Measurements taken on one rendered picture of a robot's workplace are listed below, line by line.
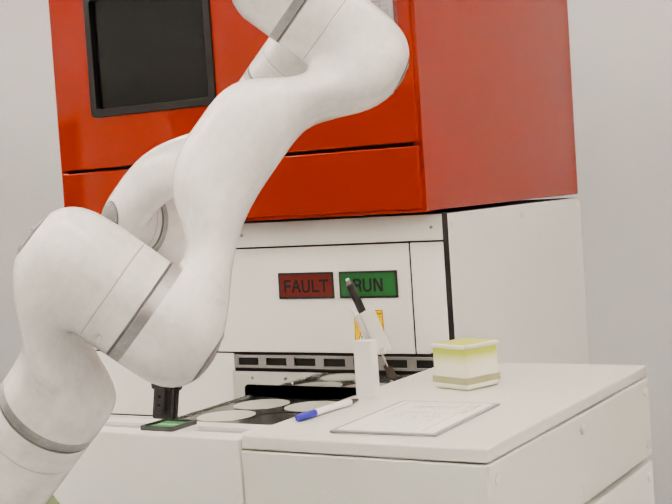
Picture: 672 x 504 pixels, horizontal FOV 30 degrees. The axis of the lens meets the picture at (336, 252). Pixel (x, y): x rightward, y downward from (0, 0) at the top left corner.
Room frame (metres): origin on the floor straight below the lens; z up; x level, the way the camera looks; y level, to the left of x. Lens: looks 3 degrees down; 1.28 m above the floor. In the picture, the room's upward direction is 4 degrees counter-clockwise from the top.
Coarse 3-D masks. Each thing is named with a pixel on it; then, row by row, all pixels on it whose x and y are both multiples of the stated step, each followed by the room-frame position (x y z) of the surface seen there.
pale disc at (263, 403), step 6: (246, 402) 2.24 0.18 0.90; (252, 402) 2.23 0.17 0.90; (258, 402) 2.23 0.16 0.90; (264, 402) 2.23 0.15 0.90; (270, 402) 2.22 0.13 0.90; (276, 402) 2.22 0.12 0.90; (282, 402) 2.21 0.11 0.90; (288, 402) 2.21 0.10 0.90; (240, 408) 2.18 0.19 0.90; (246, 408) 2.18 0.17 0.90; (252, 408) 2.17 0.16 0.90; (258, 408) 2.17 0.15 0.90; (264, 408) 2.16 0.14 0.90
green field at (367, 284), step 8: (344, 280) 2.23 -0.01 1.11; (352, 280) 2.23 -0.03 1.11; (360, 280) 2.22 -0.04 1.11; (368, 280) 2.21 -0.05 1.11; (376, 280) 2.20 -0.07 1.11; (384, 280) 2.19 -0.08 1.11; (392, 280) 2.18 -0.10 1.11; (344, 288) 2.24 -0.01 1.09; (360, 288) 2.22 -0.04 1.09; (368, 288) 2.21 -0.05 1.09; (376, 288) 2.20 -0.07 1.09; (384, 288) 2.19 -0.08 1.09; (392, 288) 2.19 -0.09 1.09
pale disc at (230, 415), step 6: (204, 414) 2.14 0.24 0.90; (210, 414) 2.14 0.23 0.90; (216, 414) 2.14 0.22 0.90; (222, 414) 2.13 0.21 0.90; (228, 414) 2.13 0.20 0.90; (234, 414) 2.12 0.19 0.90; (240, 414) 2.12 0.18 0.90; (246, 414) 2.12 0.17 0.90; (252, 414) 2.11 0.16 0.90; (204, 420) 2.09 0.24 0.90; (210, 420) 2.08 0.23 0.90; (216, 420) 2.08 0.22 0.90; (222, 420) 2.08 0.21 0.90; (228, 420) 2.07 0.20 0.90
